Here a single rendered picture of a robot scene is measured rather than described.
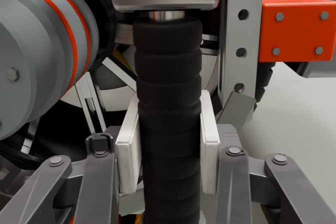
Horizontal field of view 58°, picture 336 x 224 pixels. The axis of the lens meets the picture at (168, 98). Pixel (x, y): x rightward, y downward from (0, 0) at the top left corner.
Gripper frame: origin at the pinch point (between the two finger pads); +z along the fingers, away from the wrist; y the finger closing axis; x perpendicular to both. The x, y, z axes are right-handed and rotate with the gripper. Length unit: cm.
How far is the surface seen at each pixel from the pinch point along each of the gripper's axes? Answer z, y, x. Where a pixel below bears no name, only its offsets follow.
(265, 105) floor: 198, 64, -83
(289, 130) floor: 158, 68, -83
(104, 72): 46.3, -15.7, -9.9
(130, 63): 46.3, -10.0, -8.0
